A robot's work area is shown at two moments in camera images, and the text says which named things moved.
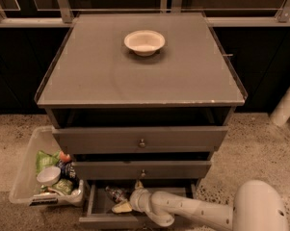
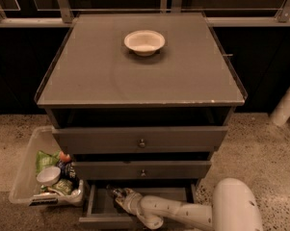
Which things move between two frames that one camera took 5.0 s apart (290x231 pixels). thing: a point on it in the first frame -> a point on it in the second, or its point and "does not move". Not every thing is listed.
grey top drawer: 144,140 does not move
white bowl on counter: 145,42 does not move
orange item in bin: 65,157 does not move
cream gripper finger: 121,207 -> 120,200
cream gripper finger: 139,185 -> 128,191
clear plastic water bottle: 116,193 does not move
